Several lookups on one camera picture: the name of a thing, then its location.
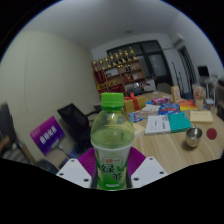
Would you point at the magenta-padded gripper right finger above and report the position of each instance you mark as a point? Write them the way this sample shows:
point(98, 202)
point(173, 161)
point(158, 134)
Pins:
point(148, 171)

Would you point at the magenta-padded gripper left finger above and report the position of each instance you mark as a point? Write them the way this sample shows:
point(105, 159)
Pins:
point(75, 171)

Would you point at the green tea drink bottle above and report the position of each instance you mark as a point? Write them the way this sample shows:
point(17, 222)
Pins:
point(112, 143)

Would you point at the black bag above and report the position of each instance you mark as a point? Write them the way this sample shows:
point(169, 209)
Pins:
point(48, 165)

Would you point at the beige paper booklet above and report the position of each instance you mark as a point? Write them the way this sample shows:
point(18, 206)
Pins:
point(139, 128)

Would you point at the purple sign board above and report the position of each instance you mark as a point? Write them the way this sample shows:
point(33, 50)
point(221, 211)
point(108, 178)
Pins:
point(47, 135)

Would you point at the black office chair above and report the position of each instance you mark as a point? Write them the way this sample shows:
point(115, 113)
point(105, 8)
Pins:
point(76, 125)

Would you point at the white printed booklet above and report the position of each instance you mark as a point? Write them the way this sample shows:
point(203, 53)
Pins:
point(157, 125)

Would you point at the small blue printed package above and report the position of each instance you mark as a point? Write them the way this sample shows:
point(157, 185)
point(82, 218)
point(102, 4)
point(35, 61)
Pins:
point(137, 116)

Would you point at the stainless steel cup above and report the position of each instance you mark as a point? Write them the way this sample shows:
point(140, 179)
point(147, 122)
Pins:
point(193, 137)

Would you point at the teal book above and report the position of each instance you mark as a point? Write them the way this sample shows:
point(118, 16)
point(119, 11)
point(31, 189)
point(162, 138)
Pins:
point(179, 122)

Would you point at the large blue printed package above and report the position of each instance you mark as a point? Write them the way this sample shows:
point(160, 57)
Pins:
point(169, 109)

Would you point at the yellow gift box red ribbon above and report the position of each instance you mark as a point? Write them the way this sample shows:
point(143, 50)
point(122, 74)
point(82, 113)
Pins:
point(138, 104)

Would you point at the pink printed box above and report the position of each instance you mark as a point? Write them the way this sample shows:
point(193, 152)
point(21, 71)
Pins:
point(160, 100)

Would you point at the flat round red coaster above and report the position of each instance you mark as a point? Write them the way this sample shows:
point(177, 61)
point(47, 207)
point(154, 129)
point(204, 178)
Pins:
point(211, 133)

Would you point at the upright orange box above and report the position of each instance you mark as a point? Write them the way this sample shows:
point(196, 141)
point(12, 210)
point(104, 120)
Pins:
point(176, 93)

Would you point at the pink flower bouquet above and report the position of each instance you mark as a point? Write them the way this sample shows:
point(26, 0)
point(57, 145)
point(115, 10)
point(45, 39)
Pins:
point(199, 93)

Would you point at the wooden shelf unit with trophies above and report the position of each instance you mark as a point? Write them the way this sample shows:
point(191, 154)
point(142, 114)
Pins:
point(116, 75)

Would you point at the black computer monitor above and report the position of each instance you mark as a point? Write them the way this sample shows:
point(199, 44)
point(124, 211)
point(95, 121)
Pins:
point(203, 72)

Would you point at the white air conditioner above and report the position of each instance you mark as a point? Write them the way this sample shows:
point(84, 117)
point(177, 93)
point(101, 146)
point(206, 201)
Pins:
point(179, 38)

